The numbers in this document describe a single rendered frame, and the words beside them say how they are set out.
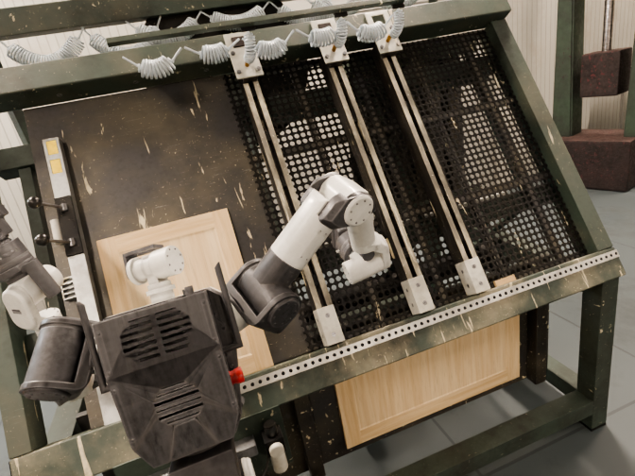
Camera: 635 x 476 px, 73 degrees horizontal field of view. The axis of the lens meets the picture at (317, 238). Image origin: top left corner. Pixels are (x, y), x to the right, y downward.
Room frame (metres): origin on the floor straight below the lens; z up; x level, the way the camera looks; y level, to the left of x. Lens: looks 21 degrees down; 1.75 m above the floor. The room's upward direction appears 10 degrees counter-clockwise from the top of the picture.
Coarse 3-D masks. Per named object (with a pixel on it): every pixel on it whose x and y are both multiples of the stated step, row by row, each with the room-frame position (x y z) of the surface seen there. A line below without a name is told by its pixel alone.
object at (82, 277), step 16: (48, 160) 1.48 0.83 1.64; (64, 160) 1.50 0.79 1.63; (64, 176) 1.45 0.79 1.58; (64, 192) 1.42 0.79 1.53; (80, 224) 1.39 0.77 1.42; (80, 256) 1.30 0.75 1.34; (80, 272) 1.27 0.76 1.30; (80, 288) 1.25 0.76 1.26; (96, 304) 1.23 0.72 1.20; (96, 320) 1.19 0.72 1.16; (112, 400) 1.06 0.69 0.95; (112, 416) 1.04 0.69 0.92
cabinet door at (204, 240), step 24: (192, 216) 1.44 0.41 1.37; (216, 216) 1.45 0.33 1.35; (120, 240) 1.36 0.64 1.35; (144, 240) 1.37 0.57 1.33; (168, 240) 1.38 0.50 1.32; (192, 240) 1.39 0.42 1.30; (216, 240) 1.40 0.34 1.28; (120, 264) 1.32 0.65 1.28; (192, 264) 1.34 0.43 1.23; (240, 264) 1.36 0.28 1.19; (120, 288) 1.27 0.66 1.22; (144, 288) 1.28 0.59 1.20; (216, 288) 1.31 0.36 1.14; (120, 312) 1.23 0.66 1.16; (264, 336) 1.23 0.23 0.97; (240, 360) 1.18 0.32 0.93; (264, 360) 1.18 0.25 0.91
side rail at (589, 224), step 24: (504, 24) 2.07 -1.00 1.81; (504, 48) 2.00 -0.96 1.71; (528, 72) 1.94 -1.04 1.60; (528, 96) 1.87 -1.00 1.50; (528, 120) 1.85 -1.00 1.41; (552, 120) 1.82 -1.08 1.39; (552, 144) 1.75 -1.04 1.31; (552, 168) 1.73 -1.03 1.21; (576, 192) 1.64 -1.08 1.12; (576, 216) 1.60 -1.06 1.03; (600, 240) 1.53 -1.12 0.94
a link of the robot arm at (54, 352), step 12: (48, 336) 0.76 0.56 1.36; (60, 336) 0.77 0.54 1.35; (72, 336) 0.78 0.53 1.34; (84, 336) 0.80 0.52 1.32; (36, 348) 0.75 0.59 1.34; (48, 348) 0.74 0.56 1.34; (60, 348) 0.75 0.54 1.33; (72, 348) 0.76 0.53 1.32; (36, 360) 0.73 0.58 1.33; (48, 360) 0.73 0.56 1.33; (60, 360) 0.73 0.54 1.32; (72, 360) 0.75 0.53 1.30; (36, 372) 0.71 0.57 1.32; (48, 372) 0.71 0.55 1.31; (60, 372) 0.72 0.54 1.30; (72, 372) 0.73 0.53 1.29
